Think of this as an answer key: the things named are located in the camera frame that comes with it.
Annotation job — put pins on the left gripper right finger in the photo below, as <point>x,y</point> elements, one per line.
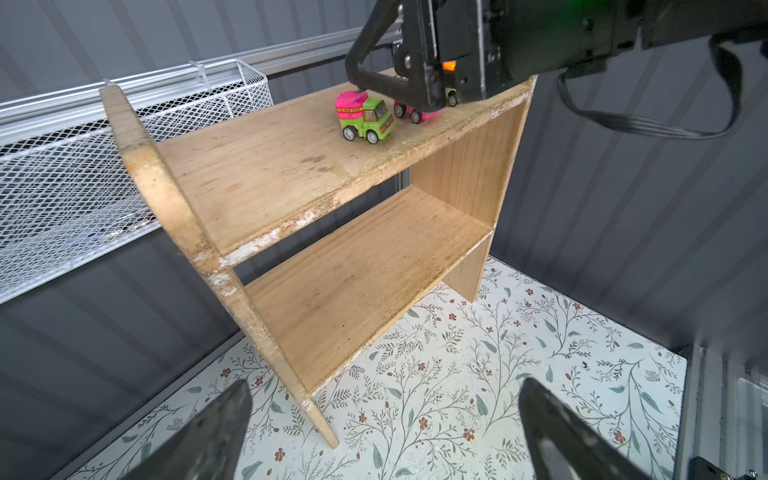
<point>561,445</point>

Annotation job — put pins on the pink green striped toy truck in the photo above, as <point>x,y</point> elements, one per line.
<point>402,111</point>

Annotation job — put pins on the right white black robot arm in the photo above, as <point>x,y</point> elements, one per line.
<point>412,51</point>

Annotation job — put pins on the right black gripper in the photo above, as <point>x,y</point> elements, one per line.
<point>474,48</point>

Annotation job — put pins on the white wire mesh basket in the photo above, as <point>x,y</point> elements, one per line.
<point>66,197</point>

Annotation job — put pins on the floral patterned table mat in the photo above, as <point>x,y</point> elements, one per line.
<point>436,397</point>

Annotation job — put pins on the wooden two-tier shelf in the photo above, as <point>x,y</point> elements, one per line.
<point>229,191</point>

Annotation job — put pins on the orange green mixer toy truck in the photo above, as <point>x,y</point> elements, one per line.
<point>449,77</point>

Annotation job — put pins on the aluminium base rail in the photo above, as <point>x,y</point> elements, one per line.
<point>723,426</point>

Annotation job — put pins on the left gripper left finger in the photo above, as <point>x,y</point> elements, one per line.
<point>208,446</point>

